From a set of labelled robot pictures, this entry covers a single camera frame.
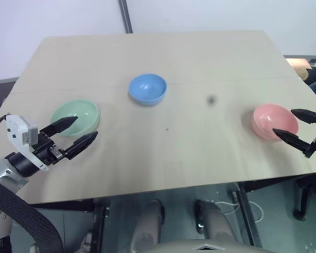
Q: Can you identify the light green bowl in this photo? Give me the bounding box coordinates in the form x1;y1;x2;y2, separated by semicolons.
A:
50;99;101;138

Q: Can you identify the pink red bowl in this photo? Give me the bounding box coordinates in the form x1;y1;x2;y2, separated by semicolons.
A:
252;103;299;141

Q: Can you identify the wide black woven strap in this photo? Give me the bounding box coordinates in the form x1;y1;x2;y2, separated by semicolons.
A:
0;176;63;253

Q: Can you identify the black office chair base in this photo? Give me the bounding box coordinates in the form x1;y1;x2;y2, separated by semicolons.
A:
292;174;316;221

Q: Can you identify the grey rounded robot left leg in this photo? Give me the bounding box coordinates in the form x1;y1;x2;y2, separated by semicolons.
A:
131;200;166;253

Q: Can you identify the grey wall divider strip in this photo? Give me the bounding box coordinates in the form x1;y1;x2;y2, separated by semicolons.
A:
118;0;133;34

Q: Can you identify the black furniture beside table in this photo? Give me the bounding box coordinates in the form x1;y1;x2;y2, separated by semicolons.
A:
0;77;19;127

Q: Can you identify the black metal table frame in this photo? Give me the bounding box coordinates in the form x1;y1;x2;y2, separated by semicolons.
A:
31;181;263;253

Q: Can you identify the grey rounded robot right leg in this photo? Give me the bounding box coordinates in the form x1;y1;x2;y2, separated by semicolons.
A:
194;199;238;248

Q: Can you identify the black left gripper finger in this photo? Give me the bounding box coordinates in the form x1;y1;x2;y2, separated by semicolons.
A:
64;131;98;160
39;116;77;138

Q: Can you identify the grey robot chest housing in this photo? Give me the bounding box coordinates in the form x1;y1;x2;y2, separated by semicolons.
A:
146;238;276;253

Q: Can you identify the light blue bowl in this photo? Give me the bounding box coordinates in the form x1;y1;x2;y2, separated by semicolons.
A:
128;73;167;107

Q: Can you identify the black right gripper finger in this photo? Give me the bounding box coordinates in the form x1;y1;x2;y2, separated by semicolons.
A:
290;108;316;124
272;128;311;154

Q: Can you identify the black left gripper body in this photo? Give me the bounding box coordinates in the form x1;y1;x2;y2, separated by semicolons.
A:
31;132;70;166

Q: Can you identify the grey rounded robot leg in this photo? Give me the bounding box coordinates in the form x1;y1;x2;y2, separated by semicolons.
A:
194;199;238;248
131;200;166;253

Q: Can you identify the thin white cable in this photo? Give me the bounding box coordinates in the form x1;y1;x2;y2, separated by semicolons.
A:
215;201;264;224

